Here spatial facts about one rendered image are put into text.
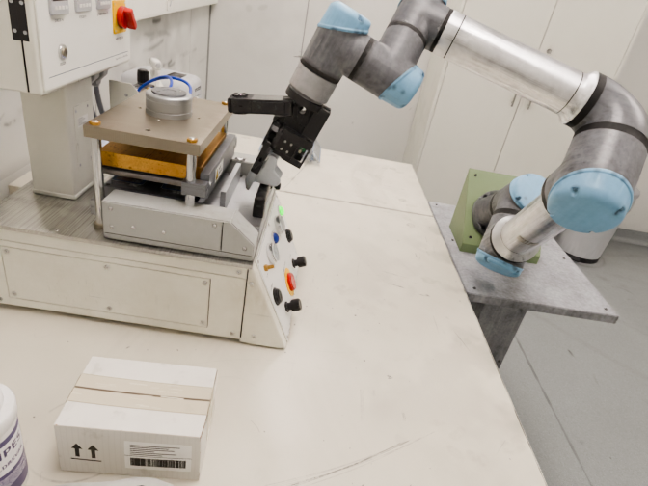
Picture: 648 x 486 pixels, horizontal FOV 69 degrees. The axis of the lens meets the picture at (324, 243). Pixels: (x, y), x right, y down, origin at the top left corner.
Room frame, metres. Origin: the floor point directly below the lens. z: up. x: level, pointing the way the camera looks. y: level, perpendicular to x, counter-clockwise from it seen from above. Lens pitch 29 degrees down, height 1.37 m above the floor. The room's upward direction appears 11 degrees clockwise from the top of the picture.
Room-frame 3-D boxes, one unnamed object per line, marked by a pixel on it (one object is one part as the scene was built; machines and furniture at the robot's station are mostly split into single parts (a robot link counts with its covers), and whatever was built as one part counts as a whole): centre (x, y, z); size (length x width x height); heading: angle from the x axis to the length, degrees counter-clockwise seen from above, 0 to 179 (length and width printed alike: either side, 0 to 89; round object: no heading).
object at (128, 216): (0.69, 0.24, 0.96); 0.25 x 0.05 x 0.07; 94
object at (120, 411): (0.44, 0.20, 0.80); 0.19 x 0.13 x 0.09; 95
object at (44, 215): (0.82, 0.35, 0.93); 0.46 x 0.35 x 0.01; 94
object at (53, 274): (0.84, 0.31, 0.84); 0.53 x 0.37 x 0.17; 94
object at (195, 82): (1.74, 0.69, 0.88); 0.25 x 0.20 x 0.17; 89
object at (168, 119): (0.84, 0.35, 1.08); 0.31 x 0.24 x 0.13; 4
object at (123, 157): (0.83, 0.32, 1.07); 0.22 x 0.17 x 0.10; 4
